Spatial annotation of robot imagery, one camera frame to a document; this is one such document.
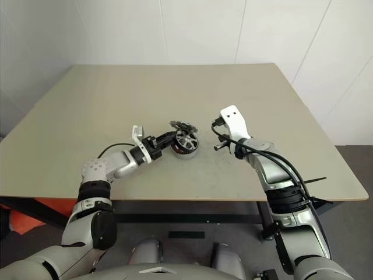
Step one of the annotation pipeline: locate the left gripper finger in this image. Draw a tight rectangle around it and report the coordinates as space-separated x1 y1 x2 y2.
157 131 177 143
159 136 176 149

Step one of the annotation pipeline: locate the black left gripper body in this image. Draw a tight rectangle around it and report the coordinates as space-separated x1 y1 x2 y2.
142 135 164 161

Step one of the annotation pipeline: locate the spoked motor rotor bell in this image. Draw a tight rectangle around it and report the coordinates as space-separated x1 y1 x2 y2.
174 130 200 152

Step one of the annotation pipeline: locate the silver motor stator housing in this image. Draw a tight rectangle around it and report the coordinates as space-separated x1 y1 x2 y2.
170 136 201 160

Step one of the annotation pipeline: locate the grey rounded robot shape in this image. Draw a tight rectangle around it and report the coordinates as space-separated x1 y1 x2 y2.
129 238 166 266
211 241 248 279

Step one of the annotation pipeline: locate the grey robot torso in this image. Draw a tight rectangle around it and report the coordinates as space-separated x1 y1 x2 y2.
66 263 242 280

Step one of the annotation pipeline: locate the small black box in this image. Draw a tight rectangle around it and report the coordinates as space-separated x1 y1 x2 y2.
256 268 277 280

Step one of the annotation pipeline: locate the orange object on floor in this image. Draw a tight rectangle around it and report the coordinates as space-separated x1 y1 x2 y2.
0 198 78 236

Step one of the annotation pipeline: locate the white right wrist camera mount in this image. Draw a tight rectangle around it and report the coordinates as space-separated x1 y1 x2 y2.
220 104 252 154

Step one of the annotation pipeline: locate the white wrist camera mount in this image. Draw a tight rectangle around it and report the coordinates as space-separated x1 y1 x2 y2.
131 124 152 164
220 104 252 154

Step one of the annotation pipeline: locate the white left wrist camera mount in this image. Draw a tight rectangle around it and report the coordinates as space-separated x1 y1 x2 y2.
131 124 152 164

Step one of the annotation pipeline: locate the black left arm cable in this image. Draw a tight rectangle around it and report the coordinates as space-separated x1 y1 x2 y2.
97 142 138 158

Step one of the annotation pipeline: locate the black table frame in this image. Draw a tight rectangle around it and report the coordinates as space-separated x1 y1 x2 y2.
0 197 342 242

